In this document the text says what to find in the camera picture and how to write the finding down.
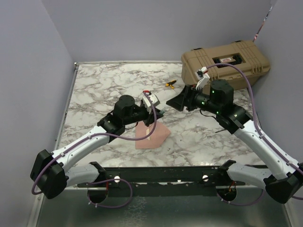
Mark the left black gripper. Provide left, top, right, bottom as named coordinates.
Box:
left=124, top=104, right=163, bottom=127

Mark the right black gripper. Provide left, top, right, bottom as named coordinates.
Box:
left=166, top=84, right=221, bottom=114

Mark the pink envelope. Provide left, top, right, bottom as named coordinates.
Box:
left=135, top=122, right=170, bottom=149

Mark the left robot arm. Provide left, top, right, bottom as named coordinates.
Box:
left=30, top=91, right=163, bottom=199

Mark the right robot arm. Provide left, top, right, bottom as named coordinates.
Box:
left=166, top=79, right=303, bottom=204

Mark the tan plastic case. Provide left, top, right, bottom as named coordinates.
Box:
left=181, top=40, right=270, bottom=92

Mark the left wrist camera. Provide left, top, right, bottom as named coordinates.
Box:
left=142, top=90, right=160, bottom=113

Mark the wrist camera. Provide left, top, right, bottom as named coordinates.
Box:
left=142, top=90, right=160, bottom=113
left=195, top=67, right=210, bottom=90

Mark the yellow handled screwdriver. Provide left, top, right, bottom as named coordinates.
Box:
left=165, top=80, right=177, bottom=89

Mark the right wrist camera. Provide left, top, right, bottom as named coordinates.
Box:
left=195, top=67, right=210, bottom=90

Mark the black mounting rail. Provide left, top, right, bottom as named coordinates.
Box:
left=75, top=165, right=261, bottom=198

